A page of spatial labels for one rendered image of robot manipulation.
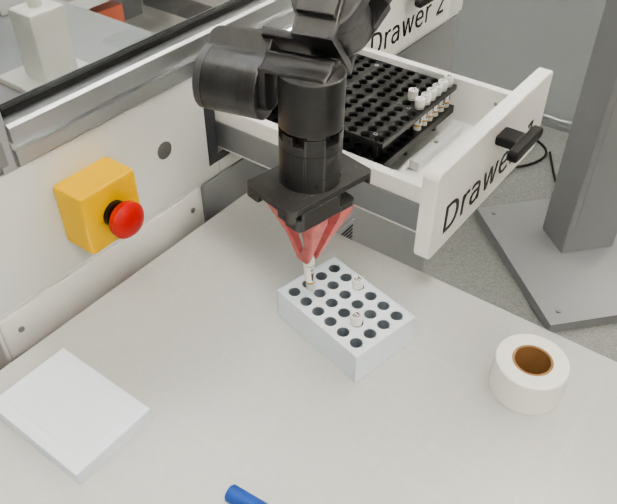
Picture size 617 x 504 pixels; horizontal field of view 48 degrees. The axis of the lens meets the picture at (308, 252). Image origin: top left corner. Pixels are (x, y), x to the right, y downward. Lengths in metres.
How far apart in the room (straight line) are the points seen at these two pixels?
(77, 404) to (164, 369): 0.09
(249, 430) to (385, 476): 0.13
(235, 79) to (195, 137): 0.28
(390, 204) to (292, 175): 0.18
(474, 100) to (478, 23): 1.78
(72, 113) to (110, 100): 0.05
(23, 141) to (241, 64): 0.23
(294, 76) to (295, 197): 0.11
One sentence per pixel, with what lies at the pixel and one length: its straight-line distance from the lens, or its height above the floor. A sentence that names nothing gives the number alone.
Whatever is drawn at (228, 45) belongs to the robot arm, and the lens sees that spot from 0.62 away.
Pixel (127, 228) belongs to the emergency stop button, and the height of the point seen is 0.87.
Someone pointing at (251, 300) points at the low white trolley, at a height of 0.76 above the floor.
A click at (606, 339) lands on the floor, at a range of 1.92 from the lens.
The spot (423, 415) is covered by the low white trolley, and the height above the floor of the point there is 0.76.
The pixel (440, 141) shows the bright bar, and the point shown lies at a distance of 0.90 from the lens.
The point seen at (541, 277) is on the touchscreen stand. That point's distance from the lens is 1.98.
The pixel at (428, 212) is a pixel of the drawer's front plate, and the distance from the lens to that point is 0.72.
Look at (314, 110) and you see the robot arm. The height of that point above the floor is 1.03.
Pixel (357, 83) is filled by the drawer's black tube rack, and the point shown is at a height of 0.90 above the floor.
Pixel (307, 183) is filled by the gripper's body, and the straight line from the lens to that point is 0.61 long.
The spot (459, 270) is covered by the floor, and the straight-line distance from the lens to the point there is 2.00.
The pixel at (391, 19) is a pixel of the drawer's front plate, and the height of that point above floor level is 0.88.
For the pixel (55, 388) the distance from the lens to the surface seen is 0.72.
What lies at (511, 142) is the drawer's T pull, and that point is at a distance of 0.80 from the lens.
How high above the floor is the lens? 1.31
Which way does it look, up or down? 41 degrees down
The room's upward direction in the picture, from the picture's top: straight up
